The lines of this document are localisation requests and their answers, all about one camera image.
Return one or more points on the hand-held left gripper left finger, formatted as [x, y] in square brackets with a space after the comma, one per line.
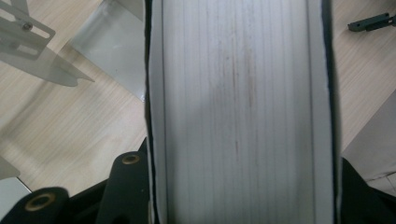
[127, 189]

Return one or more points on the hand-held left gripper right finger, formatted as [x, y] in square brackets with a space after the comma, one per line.
[358, 199]

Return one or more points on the thick white book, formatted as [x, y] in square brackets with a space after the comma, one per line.
[243, 109]

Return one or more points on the grey metal expandable book rack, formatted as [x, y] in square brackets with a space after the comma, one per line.
[115, 46]

